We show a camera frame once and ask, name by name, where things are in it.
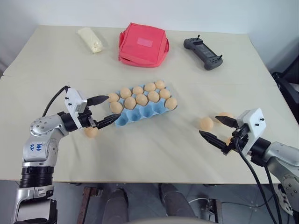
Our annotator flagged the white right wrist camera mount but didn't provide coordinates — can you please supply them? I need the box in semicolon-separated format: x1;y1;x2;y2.
235;108;268;156

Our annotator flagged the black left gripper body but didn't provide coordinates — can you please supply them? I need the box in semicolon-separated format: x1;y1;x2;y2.
78;106;99;130

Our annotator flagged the dark grey handheld controller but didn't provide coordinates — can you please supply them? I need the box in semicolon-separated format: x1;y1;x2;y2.
183;35;224;71

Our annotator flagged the red fabric bag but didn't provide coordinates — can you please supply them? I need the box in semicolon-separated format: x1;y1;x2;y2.
117;22;171;69

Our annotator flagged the black metal frame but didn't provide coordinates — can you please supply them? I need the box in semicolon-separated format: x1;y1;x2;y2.
271;61;299;111

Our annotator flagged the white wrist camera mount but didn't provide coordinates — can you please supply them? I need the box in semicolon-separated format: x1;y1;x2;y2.
64;88;88;129
235;108;268;156

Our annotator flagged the dark metal bracket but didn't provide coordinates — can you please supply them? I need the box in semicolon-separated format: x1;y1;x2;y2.
205;198;223;224

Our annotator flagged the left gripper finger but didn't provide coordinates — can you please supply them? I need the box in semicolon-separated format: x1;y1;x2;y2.
96;113;122;130
86;95;111;106

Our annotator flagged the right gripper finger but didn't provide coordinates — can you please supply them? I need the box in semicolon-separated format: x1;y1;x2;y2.
199;130;229;152
214;115;238;129

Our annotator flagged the dark rounded shape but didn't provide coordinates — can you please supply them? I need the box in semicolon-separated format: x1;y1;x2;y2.
158;183;195;218
103;183;132;219

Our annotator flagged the white lattice plastic part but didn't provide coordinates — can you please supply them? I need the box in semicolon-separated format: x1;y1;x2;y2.
277;183;294;217

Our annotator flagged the rusty brown metal bracket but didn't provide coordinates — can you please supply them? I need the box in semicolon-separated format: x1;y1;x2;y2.
81;186;104;224

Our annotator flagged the white plastic-wrapped roll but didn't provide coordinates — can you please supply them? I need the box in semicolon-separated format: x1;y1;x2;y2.
77;27;105;55

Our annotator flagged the blue egg tray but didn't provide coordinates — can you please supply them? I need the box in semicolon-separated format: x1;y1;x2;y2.
109;80;179;129

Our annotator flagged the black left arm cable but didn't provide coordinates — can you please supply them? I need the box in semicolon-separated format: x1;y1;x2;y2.
42;85;71;117

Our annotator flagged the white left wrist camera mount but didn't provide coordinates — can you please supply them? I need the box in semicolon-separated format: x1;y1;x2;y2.
64;88;88;129

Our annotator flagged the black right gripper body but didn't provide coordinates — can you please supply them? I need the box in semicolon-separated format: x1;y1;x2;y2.
223;124;249;156

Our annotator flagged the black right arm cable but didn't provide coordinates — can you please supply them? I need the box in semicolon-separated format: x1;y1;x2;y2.
263;165;292;217
234;136;275;224

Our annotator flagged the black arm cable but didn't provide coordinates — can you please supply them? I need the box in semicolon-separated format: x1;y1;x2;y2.
42;85;71;117
234;136;275;224
263;165;292;217

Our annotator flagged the white floor cable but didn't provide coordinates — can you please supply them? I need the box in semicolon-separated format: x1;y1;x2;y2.
188;197;210;206

